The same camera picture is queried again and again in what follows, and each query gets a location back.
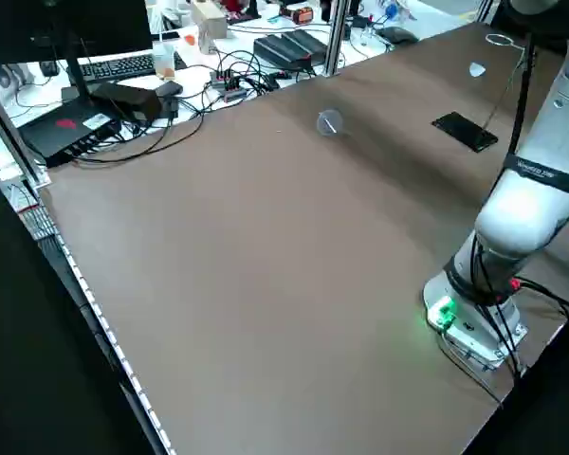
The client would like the clear funnel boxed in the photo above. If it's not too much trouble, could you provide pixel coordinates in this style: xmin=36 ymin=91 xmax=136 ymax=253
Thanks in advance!
xmin=315 ymin=108 xmax=350 ymax=138

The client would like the grey usb hub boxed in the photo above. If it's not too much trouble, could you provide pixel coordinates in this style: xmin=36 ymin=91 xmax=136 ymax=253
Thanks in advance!
xmin=211 ymin=68 xmax=255 ymax=103

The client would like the black flat box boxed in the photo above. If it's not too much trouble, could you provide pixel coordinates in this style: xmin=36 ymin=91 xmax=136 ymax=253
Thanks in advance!
xmin=253 ymin=35 xmax=313 ymax=67
xmin=282 ymin=30 xmax=329 ymax=61

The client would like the black power brick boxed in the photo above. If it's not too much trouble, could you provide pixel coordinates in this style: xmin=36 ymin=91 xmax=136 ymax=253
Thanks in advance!
xmin=90 ymin=82 xmax=163 ymax=125

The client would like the cardboard box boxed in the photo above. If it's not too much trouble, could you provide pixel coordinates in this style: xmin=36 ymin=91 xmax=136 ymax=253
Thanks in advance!
xmin=191 ymin=1 xmax=229 ymax=54

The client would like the black desktop device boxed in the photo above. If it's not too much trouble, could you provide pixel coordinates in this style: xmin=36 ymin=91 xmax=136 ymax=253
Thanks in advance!
xmin=376 ymin=27 xmax=419 ymax=46

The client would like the black keyboard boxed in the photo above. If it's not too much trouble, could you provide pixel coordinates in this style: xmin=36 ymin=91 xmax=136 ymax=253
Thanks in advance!
xmin=78 ymin=52 xmax=157 ymax=84

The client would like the black box red logo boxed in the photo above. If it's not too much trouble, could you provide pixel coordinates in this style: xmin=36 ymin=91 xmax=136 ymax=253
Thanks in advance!
xmin=18 ymin=104 xmax=124 ymax=168

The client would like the black computer monitor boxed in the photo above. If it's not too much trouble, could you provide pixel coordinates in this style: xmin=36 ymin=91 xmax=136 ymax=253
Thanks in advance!
xmin=0 ymin=0 xmax=154 ymax=108

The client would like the black desk cable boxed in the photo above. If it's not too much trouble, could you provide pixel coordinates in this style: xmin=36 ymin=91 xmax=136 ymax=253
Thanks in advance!
xmin=70 ymin=49 xmax=285 ymax=165

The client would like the metal ring stand black base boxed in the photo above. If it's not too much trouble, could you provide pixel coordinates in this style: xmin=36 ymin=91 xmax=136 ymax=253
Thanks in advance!
xmin=431 ymin=32 xmax=527 ymax=154

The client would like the aluminium table edge rail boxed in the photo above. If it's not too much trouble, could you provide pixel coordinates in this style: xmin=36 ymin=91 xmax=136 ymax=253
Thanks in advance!
xmin=36 ymin=187 xmax=177 ymax=455

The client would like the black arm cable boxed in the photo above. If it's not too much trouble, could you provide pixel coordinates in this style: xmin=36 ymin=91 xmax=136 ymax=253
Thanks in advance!
xmin=438 ymin=32 xmax=569 ymax=411

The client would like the aluminium frame post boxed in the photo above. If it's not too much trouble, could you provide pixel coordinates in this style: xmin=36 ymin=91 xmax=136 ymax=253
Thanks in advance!
xmin=0 ymin=70 xmax=52 ymax=187

